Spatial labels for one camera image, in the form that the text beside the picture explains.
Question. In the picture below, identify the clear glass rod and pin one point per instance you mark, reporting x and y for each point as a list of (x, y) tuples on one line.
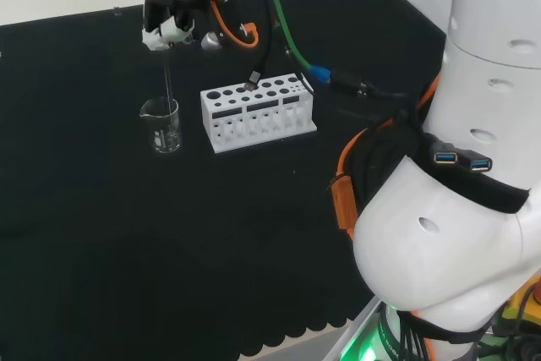
[(169, 82)]

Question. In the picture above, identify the white test tube rack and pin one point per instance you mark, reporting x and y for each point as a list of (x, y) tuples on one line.
[(253, 101)]

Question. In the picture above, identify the clear glass beaker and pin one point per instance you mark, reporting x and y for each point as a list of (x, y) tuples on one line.
[(162, 141)]

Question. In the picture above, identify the clear cloth clip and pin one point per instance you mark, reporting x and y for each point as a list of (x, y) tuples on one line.
[(117, 11)]

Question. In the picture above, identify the black bench cloth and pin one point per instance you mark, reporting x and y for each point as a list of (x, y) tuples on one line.
[(127, 230)]

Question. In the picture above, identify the black hub with blue ports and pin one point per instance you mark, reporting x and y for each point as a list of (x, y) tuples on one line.
[(462, 161)]

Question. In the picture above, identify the yellow stop button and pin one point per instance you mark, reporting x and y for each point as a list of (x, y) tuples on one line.
[(524, 299)]

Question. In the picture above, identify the grey metal base plate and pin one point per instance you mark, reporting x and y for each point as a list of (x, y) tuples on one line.
[(359, 329)]

